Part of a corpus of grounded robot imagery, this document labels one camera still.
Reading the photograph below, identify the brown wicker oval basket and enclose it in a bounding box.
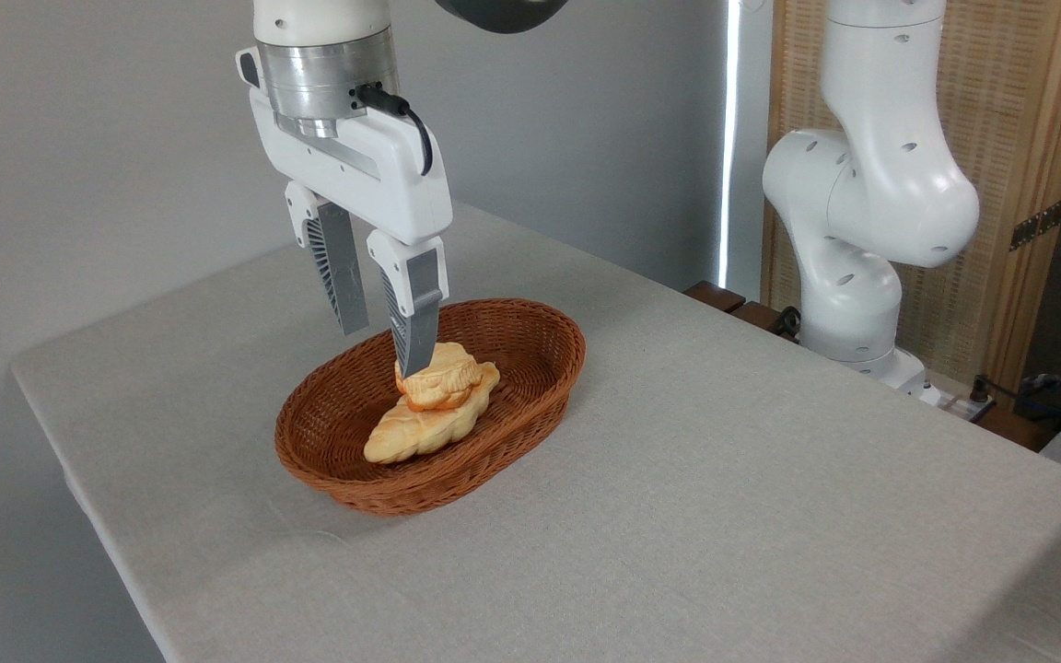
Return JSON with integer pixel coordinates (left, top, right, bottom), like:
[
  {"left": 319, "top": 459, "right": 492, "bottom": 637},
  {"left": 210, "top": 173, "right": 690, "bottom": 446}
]
[{"left": 274, "top": 297, "right": 587, "bottom": 517}]

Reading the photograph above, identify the grey tablecloth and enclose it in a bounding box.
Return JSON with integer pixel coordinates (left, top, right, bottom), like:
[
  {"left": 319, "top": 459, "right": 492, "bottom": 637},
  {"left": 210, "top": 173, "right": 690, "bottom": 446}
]
[{"left": 10, "top": 198, "right": 1061, "bottom": 663}]

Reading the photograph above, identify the long braided bread loaf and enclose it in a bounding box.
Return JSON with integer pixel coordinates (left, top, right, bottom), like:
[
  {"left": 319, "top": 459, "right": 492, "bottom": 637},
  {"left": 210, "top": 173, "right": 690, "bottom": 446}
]
[{"left": 363, "top": 361, "right": 502, "bottom": 465}]

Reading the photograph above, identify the dark metal screen hinge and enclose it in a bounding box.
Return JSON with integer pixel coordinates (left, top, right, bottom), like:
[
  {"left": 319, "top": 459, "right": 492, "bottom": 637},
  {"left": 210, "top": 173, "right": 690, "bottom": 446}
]
[{"left": 1009, "top": 198, "right": 1061, "bottom": 251}]

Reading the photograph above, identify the black cable bundle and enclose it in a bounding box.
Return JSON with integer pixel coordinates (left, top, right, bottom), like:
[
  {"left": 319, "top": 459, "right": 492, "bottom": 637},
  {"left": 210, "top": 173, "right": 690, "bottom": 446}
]
[{"left": 982, "top": 368, "right": 1061, "bottom": 434}]

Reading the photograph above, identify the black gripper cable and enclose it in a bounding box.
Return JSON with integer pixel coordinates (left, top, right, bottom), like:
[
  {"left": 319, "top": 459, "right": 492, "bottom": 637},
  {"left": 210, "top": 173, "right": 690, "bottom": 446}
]
[{"left": 355, "top": 84, "right": 435, "bottom": 177}]

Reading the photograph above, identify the dark brown wooden slat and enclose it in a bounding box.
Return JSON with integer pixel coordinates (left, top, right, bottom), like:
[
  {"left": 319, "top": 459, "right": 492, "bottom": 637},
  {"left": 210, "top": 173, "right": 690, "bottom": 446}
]
[
  {"left": 682, "top": 281, "right": 748, "bottom": 314},
  {"left": 731, "top": 301, "right": 800, "bottom": 343}
]

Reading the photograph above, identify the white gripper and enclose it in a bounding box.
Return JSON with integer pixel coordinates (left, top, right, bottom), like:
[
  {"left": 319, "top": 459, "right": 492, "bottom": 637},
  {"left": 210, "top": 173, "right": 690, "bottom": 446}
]
[{"left": 236, "top": 48, "right": 454, "bottom": 379}]

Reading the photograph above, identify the wooden rattan folding screen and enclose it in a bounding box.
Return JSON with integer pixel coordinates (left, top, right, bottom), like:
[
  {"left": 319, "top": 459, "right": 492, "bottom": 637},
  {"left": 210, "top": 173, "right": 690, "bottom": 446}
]
[{"left": 761, "top": 0, "right": 1061, "bottom": 397}]

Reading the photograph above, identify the white power strip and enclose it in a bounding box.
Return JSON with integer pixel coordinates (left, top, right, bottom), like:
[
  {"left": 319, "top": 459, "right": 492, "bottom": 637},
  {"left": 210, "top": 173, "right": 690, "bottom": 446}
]
[{"left": 917, "top": 382, "right": 997, "bottom": 425}]

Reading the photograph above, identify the round orange croissant bread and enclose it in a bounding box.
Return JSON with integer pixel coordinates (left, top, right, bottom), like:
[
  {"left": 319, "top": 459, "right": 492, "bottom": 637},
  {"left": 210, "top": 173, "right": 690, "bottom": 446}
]
[{"left": 394, "top": 343, "right": 482, "bottom": 413}]

